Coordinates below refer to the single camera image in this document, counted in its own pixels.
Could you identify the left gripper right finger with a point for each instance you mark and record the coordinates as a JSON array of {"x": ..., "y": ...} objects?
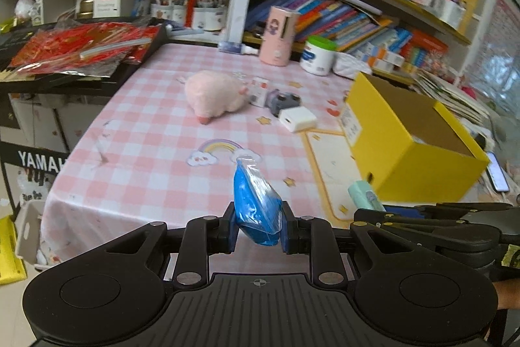
[{"x": 315, "y": 238}]

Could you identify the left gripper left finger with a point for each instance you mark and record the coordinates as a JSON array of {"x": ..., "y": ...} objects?
[{"x": 203, "y": 237}]

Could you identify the blue plastic packet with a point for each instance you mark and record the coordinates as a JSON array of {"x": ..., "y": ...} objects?
[{"x": 257, "y": 205}]

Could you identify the mint green small case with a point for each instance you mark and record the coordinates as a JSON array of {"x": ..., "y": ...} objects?
[{"x": 364, "y": 197}]

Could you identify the black smartphone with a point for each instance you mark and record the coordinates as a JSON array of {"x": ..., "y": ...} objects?
[{"x": 496, "y": 175}]

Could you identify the pink checkered tablecloth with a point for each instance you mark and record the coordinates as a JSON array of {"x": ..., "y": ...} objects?
[{"x": 147, "y": 158}]

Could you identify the yellow cardboard box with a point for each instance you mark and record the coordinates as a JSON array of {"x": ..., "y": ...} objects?
[{"x": 410, "y": 148}]

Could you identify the white charger adapter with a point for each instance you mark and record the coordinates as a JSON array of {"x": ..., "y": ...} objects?
[{"x": 297, "y": 119}]

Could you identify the grey toy car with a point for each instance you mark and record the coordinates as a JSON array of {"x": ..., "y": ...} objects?
[{"x": 277, "y": 101}]

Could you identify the pink plush pig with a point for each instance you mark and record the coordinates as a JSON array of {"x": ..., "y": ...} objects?
[{"x": 212, "y": 93}]

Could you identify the stack of papers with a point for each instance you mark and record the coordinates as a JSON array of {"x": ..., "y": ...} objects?
[{"x": 457, "y": 101}]

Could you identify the small pink white box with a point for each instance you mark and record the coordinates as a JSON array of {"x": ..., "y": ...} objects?
[{"x": 258, "y": 91}]

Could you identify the white tissue pack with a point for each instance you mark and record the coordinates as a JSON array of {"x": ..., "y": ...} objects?
[{"x": 349, "y": 67}]

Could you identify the white jar green lid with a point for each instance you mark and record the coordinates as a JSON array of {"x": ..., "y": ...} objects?
[{"x": 318, "y": 55}]

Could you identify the small spray bottle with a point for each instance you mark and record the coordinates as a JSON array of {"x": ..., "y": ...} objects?
[{"x": 236, "y": 48}]

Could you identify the pink cylindrical dispenser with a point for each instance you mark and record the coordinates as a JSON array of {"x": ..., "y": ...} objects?
[{"x": 278, "y": 36}]

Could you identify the red foil decoration pack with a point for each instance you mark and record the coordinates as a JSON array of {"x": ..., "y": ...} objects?
[{"x": 84, "y": 50}]

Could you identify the row of colourful books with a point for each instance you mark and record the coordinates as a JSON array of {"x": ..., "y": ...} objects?
[{"x": 343, "y": 23}]

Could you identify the white pen cup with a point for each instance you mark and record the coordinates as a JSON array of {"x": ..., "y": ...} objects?
[{"x": 452, "y": 13}]

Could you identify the black keyboard piano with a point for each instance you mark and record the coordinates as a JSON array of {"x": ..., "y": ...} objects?
[{"x": 12, "y": 42}]

